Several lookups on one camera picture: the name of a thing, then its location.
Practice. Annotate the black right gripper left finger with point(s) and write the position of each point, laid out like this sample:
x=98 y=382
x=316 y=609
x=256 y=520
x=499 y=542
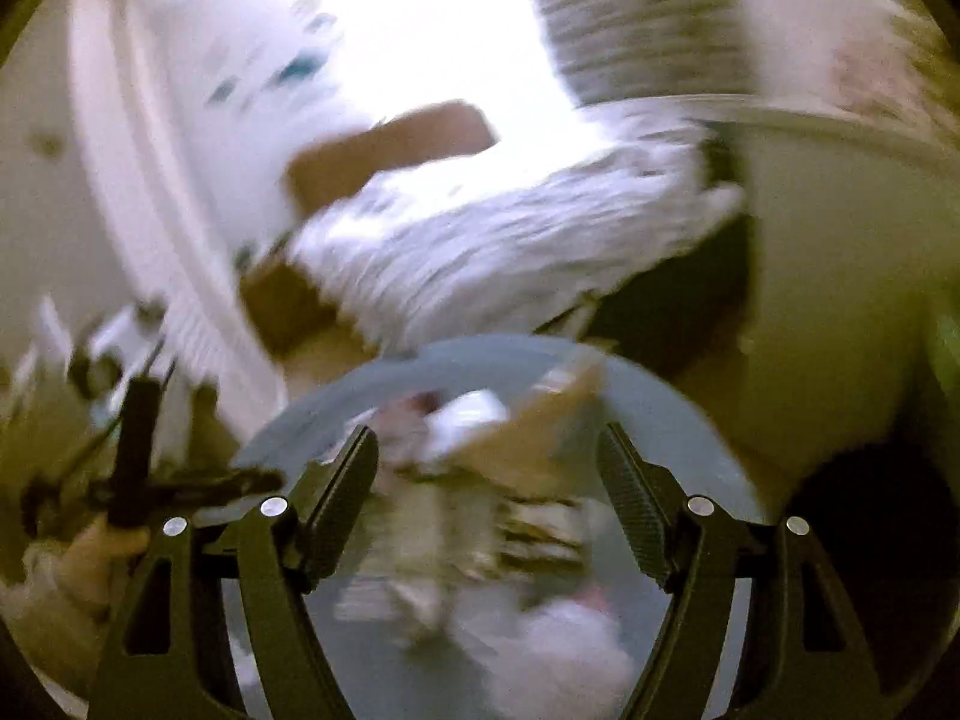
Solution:
x=168 y=653

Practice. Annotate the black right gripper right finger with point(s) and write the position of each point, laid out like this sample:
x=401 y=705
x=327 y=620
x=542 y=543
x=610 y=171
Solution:
x=804 y=654

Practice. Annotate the person's hand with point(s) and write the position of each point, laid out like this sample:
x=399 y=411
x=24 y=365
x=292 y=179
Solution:
x=86 y=570

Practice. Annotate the white crumpled tissue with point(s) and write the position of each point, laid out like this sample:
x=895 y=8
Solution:
x=563 y=660

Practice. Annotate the round blue-grey table cloth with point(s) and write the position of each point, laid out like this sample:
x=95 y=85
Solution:
x=422 y=581

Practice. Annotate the beige paper box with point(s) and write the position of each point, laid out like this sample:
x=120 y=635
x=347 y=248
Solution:
x=518 y=450

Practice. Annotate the white cabinet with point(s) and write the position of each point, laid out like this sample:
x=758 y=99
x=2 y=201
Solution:
x=855 y=225

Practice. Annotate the brown wooden headboard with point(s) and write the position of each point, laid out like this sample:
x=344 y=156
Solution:
x=338 y=167

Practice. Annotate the bed with white duvet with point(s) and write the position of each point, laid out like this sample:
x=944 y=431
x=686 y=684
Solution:
x=503 y=241

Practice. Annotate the pile of toys and books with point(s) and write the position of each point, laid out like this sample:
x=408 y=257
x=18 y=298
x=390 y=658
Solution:
x=899 y=70

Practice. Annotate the patterned grey curtain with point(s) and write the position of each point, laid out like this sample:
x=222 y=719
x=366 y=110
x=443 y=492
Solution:
x=607 y=50

